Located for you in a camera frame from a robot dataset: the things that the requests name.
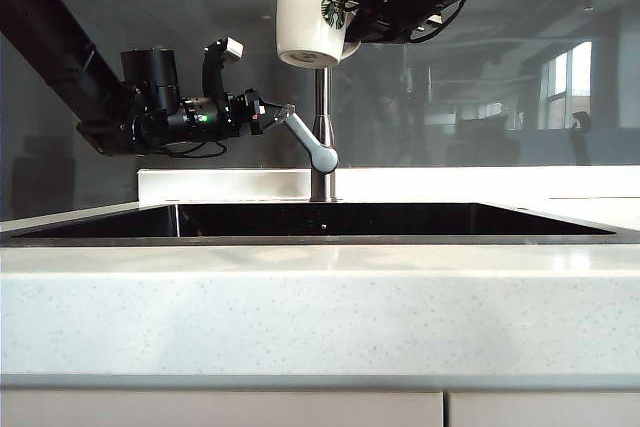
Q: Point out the narrow beige cabinet door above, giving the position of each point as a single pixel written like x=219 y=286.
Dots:
x=550 y=411

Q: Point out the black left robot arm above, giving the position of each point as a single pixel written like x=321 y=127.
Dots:
x=50 y=37

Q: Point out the white countertop backsplash ledge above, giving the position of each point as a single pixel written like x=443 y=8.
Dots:
x=225 y=184

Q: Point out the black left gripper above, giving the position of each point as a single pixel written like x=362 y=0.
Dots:
x=247 y=114

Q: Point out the steel gooseneck kitchen faucet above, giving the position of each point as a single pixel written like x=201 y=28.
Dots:
x=322 y=97

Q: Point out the white Starbucks logo mug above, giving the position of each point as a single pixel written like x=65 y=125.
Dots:
x=300 y=12

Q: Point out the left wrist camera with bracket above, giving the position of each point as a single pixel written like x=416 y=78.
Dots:
x=232 y=48

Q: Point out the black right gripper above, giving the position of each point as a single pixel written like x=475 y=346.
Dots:
x=395 y=7

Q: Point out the wide beige cabinet door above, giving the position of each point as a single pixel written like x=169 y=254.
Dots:
x=200 y=409

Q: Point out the black undermount sink basin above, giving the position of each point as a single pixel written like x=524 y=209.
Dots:
x=350 y=222

